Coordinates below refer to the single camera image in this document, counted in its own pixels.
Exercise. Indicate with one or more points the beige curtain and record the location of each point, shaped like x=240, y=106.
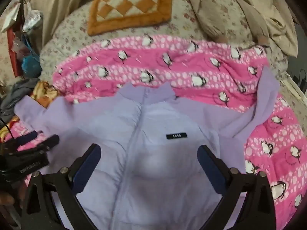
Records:
x=52, y=4

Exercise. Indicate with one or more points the pink penguin print blanket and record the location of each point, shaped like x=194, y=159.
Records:
x=182, y=64

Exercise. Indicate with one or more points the orange checkered cushion mat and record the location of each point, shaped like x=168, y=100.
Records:
x=165, y=4

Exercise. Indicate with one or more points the grey cloth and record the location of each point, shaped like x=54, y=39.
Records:
x=19, y=91

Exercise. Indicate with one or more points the light purple padded jacket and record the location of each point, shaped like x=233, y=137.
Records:
x=144, y=122

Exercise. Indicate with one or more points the blue plastic bag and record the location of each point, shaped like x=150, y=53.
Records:
x=30, y=60

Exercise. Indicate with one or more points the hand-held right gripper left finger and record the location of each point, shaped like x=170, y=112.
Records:
x=89, y=163

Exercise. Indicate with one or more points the white paper bag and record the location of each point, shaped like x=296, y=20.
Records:
x=10, y=16

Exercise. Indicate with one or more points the silver foil bag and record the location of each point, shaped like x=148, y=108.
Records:
x=32, y=20

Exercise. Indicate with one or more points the beige pants with pink cuffs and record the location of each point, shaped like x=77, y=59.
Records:
x=213, y=16

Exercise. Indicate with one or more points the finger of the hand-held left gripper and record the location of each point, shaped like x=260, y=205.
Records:
x=26, y=138
x=49, y=142

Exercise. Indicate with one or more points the beige crumpled cloth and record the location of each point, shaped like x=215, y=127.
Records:
x=278, y=19

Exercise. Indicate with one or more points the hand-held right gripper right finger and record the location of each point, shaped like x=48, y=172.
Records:
x=208, y=165

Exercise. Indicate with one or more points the yellow orange patterned cloth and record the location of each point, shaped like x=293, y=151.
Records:
x=44, y=91

